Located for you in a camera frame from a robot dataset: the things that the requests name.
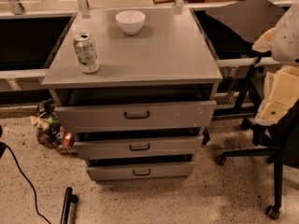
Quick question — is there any grey drawer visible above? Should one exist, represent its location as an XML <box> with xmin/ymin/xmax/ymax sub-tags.
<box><xmin>75</xmin><ymin>135</ymin><xmax>203</xmax><ymax>160</ymax></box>
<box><xmin>87</xmin><ymin>161</ymin><xmax>194</xmax><ymax>181</ymax></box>
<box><xmin>55</xmin><ymin>101</ymin><xmax>216</xmax><ymax>133</ymax></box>

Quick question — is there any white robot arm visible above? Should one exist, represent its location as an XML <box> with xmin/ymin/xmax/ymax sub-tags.
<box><xmin>252</xmin><ymin>2</ymin><xmax>299</xmax><ymax>126</ymax></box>

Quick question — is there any grey drawer cabinet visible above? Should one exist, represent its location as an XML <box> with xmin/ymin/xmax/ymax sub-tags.
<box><xmin>42</xmin><ymin>8</ymin><xmax>222</xmax><ymax>168</ymax></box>

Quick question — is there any grey top drawer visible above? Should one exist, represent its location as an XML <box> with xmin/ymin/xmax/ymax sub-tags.
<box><xmin>55</xmin><ymin>101</ymin><xmax>216</xmax><ymax>133</ymax></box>

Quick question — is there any grey bottom drawer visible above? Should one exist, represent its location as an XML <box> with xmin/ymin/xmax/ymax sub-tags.
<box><xmin>87</xmin><ymin>161</ymin><xmax>194</xmax><ymax>181</ymax></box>

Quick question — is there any white ceramic bowl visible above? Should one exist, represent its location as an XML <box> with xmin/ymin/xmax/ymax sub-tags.
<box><xmin>116</xmin><ymin>10</ymin><xmax>146</xmax><ymax>35</ymax></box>

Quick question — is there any green white soda can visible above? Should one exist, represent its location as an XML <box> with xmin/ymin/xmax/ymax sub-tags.
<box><xmin>73</xmin><ymin>33</ymin><xmax>100</xmax><ymax>74</ymax></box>

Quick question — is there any pile of snack bags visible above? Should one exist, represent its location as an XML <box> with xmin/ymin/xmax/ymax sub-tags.
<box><xmin>30</xmin><ymin>99</ymin><xmax>77</xmax><ymax>155</ymax></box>

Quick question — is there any black desk panel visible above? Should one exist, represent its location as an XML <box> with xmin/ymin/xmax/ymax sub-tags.
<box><xmin>205</xmin><ymin>0</ymin><xmax>287</xmax><ymax>45</ymax></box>

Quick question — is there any wooden stick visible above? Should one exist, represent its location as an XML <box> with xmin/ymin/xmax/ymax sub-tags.
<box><xmin>153</xmin><ymin>0</ymin><xmax>205</xmax><ymax>5</ymax></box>

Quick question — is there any black metal bar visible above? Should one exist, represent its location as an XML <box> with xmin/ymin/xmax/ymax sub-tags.
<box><xmin>60</xmin><ymin>187</ymin><xmax>78</xmax><ymax>224</ymax></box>

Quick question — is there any black office chair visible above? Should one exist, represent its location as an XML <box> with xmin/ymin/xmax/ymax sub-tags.
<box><xmin>216</xmin><ymin>104</ymin><xmax>299</xmax><ymax>220</ymax></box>

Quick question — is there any black cable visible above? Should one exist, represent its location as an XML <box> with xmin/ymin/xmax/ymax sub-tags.
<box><xmin>0</xmin><ymin>125</ymin><xmax>52</xmax><ymax>224</ymax></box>

